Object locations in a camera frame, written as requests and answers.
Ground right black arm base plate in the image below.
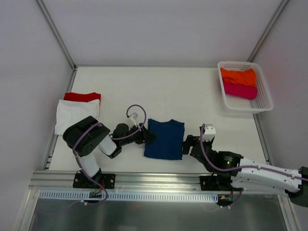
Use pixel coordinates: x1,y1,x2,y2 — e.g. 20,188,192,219
199,175,241,192

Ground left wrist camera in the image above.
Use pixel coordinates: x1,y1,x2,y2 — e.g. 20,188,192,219
128,113,139,127

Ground folded red t shirt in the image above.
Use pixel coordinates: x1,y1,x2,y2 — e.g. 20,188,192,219
64,92,101,103

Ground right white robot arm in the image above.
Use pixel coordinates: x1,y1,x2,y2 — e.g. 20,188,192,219
182,135,308,207

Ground navy blue t shirt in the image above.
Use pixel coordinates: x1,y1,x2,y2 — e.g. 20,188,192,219
143,119,185,161

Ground white plastic basket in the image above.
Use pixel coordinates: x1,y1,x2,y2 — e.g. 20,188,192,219
218,61,273,114

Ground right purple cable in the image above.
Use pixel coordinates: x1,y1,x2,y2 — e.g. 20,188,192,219
200,123,308,209

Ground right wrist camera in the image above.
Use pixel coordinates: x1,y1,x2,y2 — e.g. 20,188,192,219
202,124,216,142

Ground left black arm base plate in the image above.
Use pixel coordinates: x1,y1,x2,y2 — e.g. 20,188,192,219
73,172,116,189

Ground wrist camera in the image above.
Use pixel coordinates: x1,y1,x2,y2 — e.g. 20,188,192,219
202,124,216,142
128,113,139,127

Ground pink t shirt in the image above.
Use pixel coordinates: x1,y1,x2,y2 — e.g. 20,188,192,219
223,81,258,100

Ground aluminium mounting rail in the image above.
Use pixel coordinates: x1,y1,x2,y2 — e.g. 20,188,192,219
29,170,222,193

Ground folded white t shirt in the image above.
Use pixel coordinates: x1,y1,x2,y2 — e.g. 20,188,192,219
54,99,100,135

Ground orange t shirt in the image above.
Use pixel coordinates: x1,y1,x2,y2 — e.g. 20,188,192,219
220,68,257,87

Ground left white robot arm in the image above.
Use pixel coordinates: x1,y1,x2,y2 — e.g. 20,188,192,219
63,116,157,189

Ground purple cable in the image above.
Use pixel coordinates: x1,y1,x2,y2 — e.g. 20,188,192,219
200,123,308,209
72,104,148,205

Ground white slotted cable duct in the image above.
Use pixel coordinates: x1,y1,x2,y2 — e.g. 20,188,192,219
39,190,218,203

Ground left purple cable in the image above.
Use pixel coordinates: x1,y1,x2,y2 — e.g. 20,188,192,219
72,104,148,205

